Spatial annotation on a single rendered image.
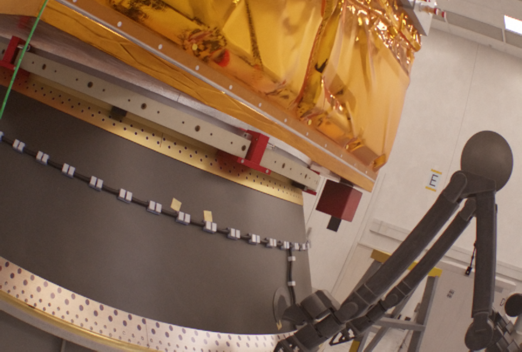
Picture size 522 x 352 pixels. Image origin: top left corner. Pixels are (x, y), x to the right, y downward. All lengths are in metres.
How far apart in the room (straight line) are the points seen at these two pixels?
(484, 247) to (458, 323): 3.53
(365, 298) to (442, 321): 3.51
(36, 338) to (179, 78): 0.74
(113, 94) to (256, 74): 0.41
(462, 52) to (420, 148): 1.96
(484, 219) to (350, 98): 0.93
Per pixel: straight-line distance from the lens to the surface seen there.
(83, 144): 1.29
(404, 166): 9.09
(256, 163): 1.46
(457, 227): 1.69
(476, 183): 1.23
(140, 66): 1.19
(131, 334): 1.20
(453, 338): 4.76
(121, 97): 1.29
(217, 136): 1.39
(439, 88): 9.31
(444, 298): 4.73
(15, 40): 1.39
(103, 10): 1.08
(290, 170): 1.61
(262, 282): 1.51
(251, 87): 1.52
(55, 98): 1.34
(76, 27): 1.04
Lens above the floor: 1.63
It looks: 3 degrees up
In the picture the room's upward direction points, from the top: 21 degrees clockwise
